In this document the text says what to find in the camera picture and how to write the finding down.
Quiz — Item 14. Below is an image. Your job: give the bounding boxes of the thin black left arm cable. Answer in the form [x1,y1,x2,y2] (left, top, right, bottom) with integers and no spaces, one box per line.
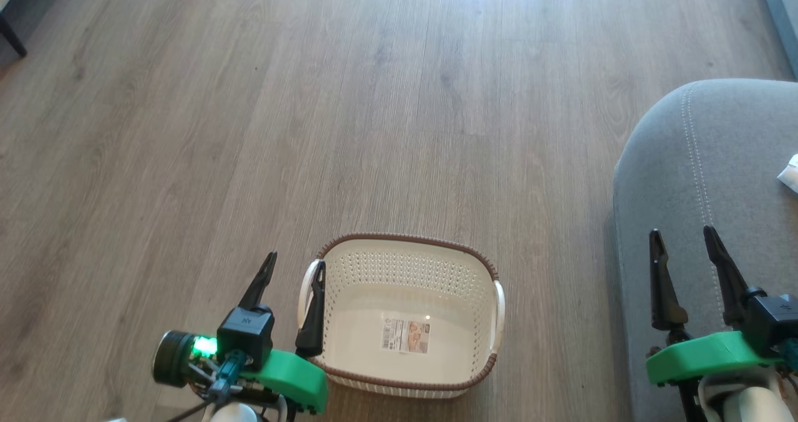
[165,400,214,422]

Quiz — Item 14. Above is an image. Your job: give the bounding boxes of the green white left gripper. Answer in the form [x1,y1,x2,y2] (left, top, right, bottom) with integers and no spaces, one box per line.
[238,251,329,415]

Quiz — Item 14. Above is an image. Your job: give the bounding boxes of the cream laundry basket brown rim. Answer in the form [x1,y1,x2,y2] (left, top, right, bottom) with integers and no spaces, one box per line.
[297,233,506,400]

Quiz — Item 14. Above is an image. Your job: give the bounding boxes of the grey fabric sofa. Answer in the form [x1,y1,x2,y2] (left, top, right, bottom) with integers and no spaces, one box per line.
[613,79,798,422]

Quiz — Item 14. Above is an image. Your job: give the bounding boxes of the dark furniture leg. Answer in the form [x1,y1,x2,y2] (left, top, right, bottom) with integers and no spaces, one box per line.
[0,12,28,59]

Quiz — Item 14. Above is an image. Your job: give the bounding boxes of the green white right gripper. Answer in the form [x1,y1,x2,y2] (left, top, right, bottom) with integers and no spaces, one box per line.
[645,225,787,386]

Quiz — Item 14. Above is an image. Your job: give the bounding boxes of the paper label sticker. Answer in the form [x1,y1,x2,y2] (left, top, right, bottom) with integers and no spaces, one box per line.
[382,312,431,354]

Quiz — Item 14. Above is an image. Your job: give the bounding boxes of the grey sofa section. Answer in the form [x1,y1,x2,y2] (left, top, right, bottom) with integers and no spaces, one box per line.
[756,0,798,79]

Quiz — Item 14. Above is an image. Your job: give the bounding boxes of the red and white clothes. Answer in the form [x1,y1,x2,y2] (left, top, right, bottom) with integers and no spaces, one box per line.
[777,154,798,193]

